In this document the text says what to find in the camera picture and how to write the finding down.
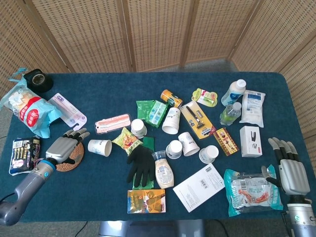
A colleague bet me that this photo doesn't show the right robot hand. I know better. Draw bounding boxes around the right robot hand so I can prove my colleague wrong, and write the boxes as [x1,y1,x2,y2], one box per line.
[261,137,311,197]

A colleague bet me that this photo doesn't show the mayonnaise squeeze bottle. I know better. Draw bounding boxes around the mayonnaise squeeze bottle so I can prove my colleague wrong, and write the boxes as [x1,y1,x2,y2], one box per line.
[151,150,177,191]

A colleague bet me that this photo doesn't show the white paper cup blue flower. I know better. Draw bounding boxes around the white paper cup blue flower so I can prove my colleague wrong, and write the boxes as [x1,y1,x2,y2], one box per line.
[87,139,113,158]
[178,132,200,158]
[165,140,183,159]

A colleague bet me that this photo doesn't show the white stapler box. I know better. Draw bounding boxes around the white stapler box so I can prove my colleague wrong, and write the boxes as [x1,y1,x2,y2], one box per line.
[239,125,264,158]

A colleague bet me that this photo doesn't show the woven rattan coaster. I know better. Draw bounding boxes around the woven rattan coaster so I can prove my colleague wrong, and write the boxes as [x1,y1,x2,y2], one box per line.
[56,142,85,173]

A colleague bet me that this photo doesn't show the white milk drink bottle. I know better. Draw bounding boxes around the white milk drink bottle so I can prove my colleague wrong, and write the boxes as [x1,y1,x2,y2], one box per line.
[221,79,247,108]

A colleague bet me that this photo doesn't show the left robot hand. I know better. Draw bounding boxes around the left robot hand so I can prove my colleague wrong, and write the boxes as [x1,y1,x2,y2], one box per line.
[45,127,91,165]

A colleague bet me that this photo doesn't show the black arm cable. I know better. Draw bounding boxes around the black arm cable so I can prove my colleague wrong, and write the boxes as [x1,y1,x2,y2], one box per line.
[0,192,17,203]

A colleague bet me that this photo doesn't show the blue bag with red label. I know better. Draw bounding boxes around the blue bag with red label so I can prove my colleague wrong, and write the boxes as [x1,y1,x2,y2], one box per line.
[0,68,63,139]

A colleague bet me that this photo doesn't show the dark green packet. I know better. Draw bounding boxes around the dark green packet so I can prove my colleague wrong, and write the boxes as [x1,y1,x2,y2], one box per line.
[136,100,157,122]

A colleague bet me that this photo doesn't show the clear bottle green label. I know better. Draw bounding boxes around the clear bottle green label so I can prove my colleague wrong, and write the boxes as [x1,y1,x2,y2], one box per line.
[219,101,242,126]

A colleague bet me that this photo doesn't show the woven folding screen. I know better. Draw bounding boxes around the woven folding screen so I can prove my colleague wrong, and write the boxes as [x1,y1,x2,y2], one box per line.
[0,0,316,139]

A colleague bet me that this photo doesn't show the green snack packet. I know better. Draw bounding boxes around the green snack packet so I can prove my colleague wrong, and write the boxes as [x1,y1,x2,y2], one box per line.
[112,127,144,156]

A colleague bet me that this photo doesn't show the teal snack bag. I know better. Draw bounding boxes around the teal snack bag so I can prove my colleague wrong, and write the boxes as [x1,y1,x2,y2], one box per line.
[223,164,284,218]

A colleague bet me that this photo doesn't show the white paper cup green flower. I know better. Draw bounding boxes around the white paper cup green flower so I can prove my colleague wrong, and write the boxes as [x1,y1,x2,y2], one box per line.
[198,145,220,164]
[130,118,148,139]
[161,107,182,135]

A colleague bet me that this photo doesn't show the red and yellow box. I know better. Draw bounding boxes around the red and yellow box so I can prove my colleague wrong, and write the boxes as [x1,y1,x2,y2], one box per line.
[212,127,240,157]

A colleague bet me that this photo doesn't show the orange drink can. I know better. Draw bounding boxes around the orange drink can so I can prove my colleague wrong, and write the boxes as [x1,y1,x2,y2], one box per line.
[160,89,184,109]

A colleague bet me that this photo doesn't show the pink toothbrush blister pack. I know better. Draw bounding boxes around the pink toothbrush blister pack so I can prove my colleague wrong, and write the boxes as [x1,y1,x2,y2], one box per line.
[48,92,88,130]

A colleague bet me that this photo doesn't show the white flat box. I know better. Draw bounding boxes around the white flat box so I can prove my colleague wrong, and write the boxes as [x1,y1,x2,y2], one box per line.
[172,162,226,213]

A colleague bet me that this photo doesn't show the razor on yellow card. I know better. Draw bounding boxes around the razor on yellow card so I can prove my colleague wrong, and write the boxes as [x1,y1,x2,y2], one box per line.
[179,100,217,141]

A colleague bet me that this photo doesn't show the orange snack box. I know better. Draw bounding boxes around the orange snack box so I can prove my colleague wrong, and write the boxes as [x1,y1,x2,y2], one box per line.
[127,189,167,214]

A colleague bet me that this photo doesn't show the dark printed packet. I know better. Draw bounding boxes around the dark printed packet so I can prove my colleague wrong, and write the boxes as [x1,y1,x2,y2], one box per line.
[8,137,41,177]

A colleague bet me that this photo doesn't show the black work glove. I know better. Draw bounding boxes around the black work glove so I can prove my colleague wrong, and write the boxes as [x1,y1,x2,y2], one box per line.
[126,145,156,188]

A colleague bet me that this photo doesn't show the light green wipes pack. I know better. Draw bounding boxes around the light green wipes pack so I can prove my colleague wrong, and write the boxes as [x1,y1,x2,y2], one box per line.
[145,100,169,128]

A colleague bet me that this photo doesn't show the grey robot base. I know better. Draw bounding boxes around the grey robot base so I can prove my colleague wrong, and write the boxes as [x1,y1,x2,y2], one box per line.
[98,219,206,237]

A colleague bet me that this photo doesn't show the salmon toothbrush pack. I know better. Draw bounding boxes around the salmon toothbrush pack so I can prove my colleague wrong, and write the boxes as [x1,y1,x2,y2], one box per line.
[94,113,132,135]

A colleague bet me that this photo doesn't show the black tape roll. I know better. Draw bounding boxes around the black tape roll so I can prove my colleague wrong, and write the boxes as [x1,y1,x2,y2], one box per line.
[23,68,54,93]

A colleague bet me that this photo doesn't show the white gauze pack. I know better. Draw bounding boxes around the white gauze pack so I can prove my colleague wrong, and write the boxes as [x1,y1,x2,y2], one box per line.
[238,90,267,128]

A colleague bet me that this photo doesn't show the green glove card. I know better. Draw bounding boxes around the green glove card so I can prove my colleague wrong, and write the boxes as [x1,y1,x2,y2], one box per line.
[132,136,156,191]

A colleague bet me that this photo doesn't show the lip balm on green card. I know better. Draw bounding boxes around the lip balm on green card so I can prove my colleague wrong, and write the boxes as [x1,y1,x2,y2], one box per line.
[192,88,219,108]

